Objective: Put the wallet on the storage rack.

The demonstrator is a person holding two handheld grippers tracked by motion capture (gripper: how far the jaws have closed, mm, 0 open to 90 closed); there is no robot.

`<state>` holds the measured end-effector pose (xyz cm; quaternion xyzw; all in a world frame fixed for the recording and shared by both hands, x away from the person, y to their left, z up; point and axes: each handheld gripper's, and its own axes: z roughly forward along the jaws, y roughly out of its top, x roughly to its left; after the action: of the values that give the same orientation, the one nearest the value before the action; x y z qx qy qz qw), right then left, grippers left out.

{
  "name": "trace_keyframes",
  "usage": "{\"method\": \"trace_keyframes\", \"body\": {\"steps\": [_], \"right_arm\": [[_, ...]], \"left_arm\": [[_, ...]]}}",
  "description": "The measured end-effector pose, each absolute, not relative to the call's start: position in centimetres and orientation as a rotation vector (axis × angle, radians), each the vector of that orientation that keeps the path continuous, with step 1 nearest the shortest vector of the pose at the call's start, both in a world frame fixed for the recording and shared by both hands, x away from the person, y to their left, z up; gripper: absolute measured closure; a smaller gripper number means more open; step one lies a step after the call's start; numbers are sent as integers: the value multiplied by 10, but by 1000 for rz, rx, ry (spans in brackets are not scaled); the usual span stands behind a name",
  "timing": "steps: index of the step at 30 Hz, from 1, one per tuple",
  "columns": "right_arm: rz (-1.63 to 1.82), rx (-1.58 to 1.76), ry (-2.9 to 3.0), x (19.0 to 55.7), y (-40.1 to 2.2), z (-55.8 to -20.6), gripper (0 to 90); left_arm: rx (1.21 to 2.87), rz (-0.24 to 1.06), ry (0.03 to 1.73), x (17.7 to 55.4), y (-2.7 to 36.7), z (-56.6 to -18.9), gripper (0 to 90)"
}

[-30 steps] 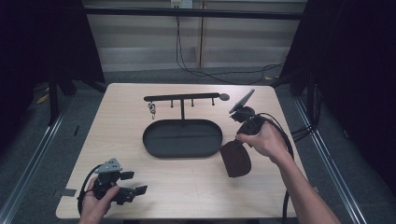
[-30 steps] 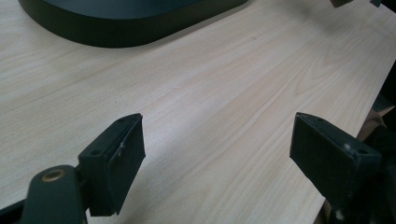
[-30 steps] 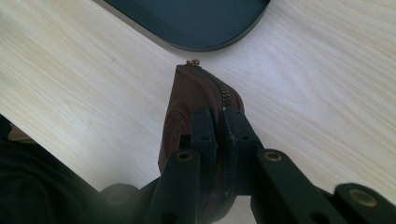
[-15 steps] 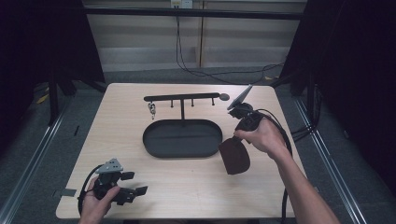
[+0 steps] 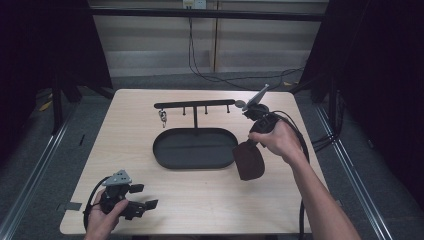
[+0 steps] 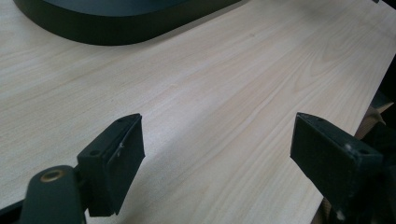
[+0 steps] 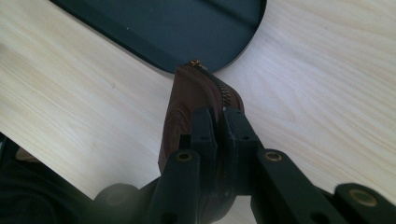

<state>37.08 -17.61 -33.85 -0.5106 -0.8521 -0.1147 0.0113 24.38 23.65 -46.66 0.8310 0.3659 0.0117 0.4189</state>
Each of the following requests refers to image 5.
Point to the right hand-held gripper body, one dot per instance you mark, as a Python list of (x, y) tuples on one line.
[(263, 120)]

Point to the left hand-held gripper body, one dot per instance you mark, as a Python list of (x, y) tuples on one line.
[(115, 196)]

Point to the brown zip pouch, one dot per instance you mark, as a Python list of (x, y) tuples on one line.
[(249, 163)]

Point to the black key rack with tray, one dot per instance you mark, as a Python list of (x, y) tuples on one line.
[(195, 150)]

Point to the silver keys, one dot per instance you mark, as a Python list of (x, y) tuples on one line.
[(163, 116)]

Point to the person's right hand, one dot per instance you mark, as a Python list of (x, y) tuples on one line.
[(283, 141)]

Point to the person's left hand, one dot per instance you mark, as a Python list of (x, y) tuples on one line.
[(98, 223)]

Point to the grey tape strip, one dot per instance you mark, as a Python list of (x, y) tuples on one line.
[(70, 206), (338, 202)]

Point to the black curtain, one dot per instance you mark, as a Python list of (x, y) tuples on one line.
[(43, 50), (380, 83)]

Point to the metal floor rail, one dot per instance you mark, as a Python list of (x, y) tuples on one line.
[(353, 176), (33, 173)]

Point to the black stand post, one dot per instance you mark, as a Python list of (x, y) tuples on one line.
[(57, 106)]

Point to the black horizontal frame bar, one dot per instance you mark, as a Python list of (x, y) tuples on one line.
[(200, 14)]

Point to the white wall socket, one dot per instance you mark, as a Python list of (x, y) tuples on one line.
[(195, 4)]

